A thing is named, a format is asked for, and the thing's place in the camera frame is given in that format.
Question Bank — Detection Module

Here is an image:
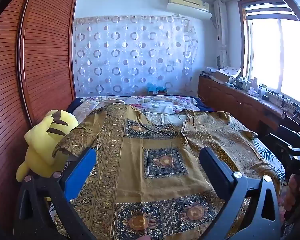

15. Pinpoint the wooden framed window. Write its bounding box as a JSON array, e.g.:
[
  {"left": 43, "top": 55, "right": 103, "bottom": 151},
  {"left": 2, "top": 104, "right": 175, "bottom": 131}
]
[{"left": 237, "top": 0, "right": 300, "bottom": 107}]

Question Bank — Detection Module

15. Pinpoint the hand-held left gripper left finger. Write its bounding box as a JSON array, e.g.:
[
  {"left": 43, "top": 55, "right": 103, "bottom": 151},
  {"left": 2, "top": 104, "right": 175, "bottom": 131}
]
[{"left": 15, "top": 147, "right": 98, "bottom": 240}]

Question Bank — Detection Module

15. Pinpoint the brown patterned shirt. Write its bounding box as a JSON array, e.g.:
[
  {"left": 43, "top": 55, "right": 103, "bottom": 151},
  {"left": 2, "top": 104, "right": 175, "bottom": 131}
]
[{"left": 52, "top": 102, "right": 282, "bottom": 240}]

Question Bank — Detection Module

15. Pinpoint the open cardboard box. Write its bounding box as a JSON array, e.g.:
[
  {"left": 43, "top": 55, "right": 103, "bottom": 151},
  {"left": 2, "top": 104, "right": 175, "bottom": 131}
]
[{"left": 216, "top": 66, "right": 242, "bottom": 83}]

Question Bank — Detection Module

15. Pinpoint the yellow plush toy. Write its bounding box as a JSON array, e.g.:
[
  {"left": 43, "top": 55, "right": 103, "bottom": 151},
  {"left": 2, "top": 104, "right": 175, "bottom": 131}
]
[{"left": 16, "top": 109, "right": 79, "bottom": 202}]

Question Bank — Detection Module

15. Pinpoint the sheer circle-patterned wall curtain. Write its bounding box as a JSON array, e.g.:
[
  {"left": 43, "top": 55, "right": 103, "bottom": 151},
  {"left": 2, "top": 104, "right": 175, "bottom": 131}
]
[{"left": 72, "top": 15, "right": 199, "bottom": 98}]

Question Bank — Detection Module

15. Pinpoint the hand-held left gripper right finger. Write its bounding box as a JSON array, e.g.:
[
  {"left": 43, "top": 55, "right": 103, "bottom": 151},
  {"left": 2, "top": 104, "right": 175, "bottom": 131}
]
[{"left": 199, "top": 147, "right": 282, "bottom": 240}]

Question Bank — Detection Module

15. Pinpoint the floral bed sheet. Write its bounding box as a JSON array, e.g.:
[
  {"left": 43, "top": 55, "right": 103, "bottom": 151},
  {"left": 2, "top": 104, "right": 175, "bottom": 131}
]
[{"left": 72, "top": 95, "right": 215, "bottom": 120}]

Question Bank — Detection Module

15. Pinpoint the person's right hand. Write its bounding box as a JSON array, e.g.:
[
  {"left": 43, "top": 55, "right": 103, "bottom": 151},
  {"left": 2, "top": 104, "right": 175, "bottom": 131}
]
[{"left": 282, "top": 174, "right": 300, "bottom": 212}]

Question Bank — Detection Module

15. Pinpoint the blue packet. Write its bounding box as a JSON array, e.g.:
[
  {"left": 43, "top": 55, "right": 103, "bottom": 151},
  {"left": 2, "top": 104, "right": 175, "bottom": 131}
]
[{"left": 147, "top": 83, "right": 168, "bottom": 96}]

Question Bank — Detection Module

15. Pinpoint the person's dark patterned clothing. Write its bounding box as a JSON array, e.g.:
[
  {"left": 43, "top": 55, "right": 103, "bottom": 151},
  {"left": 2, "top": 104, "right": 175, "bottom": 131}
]
[{"left": 281, "top": 206, "right": 300, "bottom": 240}]

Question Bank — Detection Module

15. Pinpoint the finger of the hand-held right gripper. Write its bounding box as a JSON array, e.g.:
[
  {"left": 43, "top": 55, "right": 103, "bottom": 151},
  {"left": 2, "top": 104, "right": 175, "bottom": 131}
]
[
  {"left": 264, "top": 133, "right": 300, "bottom": 159},
  {"left": 277, "top": 124, "right": 300, "bottom": 143}
]

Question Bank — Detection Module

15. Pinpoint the navy pillow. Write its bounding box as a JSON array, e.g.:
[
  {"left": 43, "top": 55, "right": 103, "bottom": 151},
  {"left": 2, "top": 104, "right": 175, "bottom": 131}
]
[{"left": 66, "top": 97, "right": 87, "bottom": 113}]

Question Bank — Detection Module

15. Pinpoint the wall air conditioner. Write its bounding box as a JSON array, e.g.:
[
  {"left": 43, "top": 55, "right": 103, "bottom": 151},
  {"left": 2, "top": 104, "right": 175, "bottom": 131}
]
[{"left": 167, "top": 0, "right": 212, "bottom": 20}]

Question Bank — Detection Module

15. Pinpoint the pale window curtain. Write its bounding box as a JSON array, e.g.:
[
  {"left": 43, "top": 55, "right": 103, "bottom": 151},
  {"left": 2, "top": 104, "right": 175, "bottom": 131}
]
[{"left": 213, "top": 0, "right": 231, "bottom": 68}]

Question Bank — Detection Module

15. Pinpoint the leaf-print bed blanket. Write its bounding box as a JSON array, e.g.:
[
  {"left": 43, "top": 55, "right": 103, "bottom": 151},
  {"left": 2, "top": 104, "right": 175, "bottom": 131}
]
[{"left": 250, "top": 137, "right": 286, "bottom": 184}]

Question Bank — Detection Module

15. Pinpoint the long wooden cabinet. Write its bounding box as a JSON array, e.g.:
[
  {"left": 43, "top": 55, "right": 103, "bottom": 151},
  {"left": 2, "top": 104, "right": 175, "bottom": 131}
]
[{"left": 197, "top": 76, "right": 300, "bottom": 137}]

